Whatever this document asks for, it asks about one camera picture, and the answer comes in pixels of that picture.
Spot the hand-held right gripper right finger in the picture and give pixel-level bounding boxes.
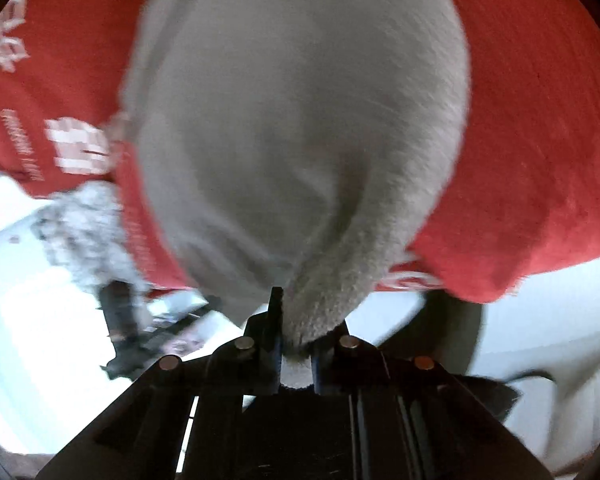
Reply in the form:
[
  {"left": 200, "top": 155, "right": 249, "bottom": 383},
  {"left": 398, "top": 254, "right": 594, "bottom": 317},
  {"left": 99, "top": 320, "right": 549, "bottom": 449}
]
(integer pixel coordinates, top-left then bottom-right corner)
[{"left": 311, "top": 324, "right": 556, "bottom": 480}]

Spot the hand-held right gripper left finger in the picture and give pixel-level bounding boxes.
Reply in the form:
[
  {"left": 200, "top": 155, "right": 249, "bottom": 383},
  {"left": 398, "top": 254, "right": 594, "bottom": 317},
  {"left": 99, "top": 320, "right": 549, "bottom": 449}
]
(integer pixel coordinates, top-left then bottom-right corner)
[{"left": 35, "top": 286, "right": 284, "bottom": 480}]

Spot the grey fleece sweater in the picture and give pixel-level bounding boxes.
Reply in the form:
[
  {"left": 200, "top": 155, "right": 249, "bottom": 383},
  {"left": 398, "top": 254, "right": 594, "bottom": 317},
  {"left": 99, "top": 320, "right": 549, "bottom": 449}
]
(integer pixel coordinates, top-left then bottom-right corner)
[{"left": 117, "top": 0, "right": 473, "bottom": 391}]

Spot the grey white patterned cloth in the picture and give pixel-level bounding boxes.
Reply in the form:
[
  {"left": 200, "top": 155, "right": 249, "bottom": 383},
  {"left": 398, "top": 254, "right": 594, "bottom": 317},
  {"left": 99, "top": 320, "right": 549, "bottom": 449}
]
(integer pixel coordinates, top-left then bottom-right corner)
[{"left": 30, "top": 180, "right": 153, "bottom": 296}]

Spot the red printed blanket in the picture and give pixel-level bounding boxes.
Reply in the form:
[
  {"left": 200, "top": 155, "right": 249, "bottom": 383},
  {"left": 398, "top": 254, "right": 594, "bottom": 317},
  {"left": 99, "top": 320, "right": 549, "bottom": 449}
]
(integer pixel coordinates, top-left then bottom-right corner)
[{"left": 0, "top": 0, "right": 600, "bottom": 306}]

